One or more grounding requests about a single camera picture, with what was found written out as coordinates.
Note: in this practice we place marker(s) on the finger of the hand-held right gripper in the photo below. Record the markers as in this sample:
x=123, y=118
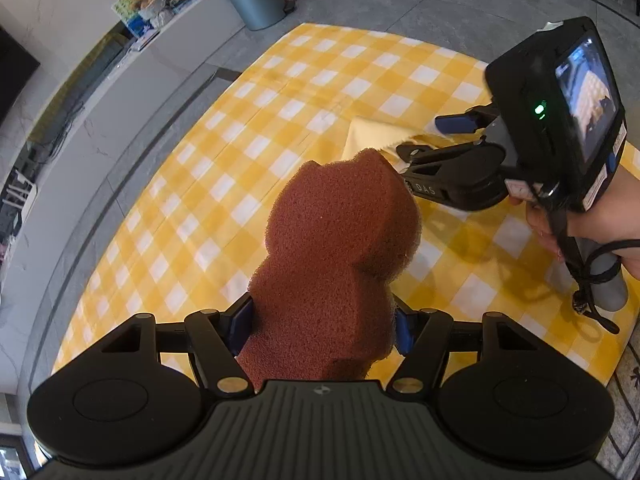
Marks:
x=430, y=154
x=457, y=122

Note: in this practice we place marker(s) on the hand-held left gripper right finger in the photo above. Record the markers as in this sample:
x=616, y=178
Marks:
x=403, y=331

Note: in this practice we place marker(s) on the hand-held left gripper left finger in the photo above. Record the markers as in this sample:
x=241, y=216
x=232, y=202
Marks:
x=242, y=321

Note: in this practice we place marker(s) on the yellow cloth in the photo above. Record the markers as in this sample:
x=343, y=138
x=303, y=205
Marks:
x=365, y=137

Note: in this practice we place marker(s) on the brown bear-shaped sponge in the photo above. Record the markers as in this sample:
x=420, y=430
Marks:
x=335, y=240

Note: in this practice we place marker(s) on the person's right hand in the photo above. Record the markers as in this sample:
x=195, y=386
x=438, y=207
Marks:
x=610, y=210

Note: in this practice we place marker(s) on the yellow checked tablecloth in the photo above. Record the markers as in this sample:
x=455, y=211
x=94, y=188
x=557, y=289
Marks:
x=240, y=170

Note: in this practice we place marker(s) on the patterned grey rug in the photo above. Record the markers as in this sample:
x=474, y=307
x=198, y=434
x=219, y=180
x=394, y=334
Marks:
x=622, y=420

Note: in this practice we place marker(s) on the white marble television console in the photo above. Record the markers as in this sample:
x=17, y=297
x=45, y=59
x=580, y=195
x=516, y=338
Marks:
x=150, y=90

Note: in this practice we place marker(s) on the white router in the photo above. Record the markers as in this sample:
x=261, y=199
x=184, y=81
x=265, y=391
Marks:
x=20, y=197

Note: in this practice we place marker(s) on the flat tablet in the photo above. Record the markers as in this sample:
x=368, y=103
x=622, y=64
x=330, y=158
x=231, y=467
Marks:
x=144, y=40

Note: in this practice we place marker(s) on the black wall television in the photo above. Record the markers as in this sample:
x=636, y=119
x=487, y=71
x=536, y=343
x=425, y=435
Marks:
x=15, y=75

